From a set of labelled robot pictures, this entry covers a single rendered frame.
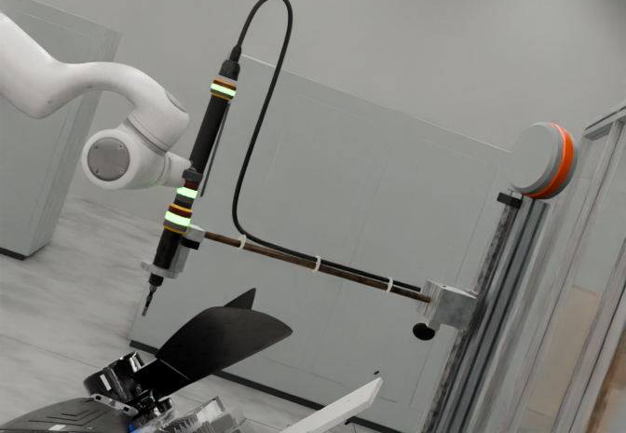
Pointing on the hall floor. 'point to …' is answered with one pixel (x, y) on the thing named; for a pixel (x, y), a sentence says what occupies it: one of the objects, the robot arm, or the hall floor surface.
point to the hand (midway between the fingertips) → (170, 164)
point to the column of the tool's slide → (489, 316)
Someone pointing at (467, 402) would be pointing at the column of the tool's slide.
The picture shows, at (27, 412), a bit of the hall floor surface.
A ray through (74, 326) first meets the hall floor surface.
